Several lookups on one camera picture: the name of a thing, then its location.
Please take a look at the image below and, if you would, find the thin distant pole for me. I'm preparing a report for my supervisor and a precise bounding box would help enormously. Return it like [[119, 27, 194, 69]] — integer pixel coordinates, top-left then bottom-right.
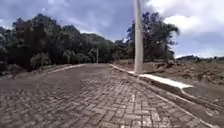
[[95, 48, 100, 64]]

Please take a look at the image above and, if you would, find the pale concrete pole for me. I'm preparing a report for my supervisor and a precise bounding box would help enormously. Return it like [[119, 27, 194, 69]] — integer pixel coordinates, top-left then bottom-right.
[[133, 0, 145, 75]]

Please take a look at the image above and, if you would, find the grey brick paved road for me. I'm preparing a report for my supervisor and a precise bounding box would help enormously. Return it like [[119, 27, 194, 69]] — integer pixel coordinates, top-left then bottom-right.
[[0, 63, 224, 128]]

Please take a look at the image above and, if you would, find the group of tall trees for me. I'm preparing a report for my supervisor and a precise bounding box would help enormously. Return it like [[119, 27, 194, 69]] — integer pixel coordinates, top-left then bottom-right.
[[126, 11, 181, 64]]

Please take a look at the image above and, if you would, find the pale concrete kerb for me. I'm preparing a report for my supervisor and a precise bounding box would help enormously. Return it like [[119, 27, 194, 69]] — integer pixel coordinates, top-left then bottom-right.
[[108, 63, 224, 113]]

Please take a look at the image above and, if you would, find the dark wood of trees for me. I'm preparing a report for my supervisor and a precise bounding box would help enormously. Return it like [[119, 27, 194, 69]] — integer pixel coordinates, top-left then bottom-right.
[[0, 13, 134, 73]]

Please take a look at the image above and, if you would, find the bare earth ground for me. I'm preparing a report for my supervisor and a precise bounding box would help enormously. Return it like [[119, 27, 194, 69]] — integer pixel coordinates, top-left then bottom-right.
[[113, 59, 224, 108]]

